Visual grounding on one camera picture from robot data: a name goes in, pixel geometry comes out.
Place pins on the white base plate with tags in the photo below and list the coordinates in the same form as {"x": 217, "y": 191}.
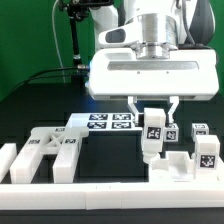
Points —
{"x": 103, "y": 121}

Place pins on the white fence wall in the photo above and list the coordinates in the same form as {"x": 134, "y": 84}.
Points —
{"x": 110, "y": 196}
{"x": 8, "y": 153}

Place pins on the white left fence wall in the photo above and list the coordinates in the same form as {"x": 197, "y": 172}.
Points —
{"x": 8, "y": 153}

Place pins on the white chair seat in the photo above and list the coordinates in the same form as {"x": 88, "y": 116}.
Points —
{"x": 176, "y": 166}

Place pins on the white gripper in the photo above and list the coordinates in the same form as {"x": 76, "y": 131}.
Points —
{"x": 116, "y": 74}

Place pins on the white front fence wall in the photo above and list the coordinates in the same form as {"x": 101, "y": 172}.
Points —
{"x": 110, "y": 196}

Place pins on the white tagged cube nut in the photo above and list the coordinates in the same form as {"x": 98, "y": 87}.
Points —
{"x": 171, "y": 133}
{"x": 199, "y": 129}

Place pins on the white chair back frame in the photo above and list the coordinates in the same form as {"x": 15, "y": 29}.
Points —
{"x": 63, "y": 142}

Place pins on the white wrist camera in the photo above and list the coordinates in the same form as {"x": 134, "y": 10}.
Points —
{"x": 120, "y": 37}

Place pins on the black camera stand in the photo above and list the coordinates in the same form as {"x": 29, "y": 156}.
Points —
{"x": 77, "y": 11}

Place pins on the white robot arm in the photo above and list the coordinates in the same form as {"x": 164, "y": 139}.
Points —
{"x": 154, "y": 50}

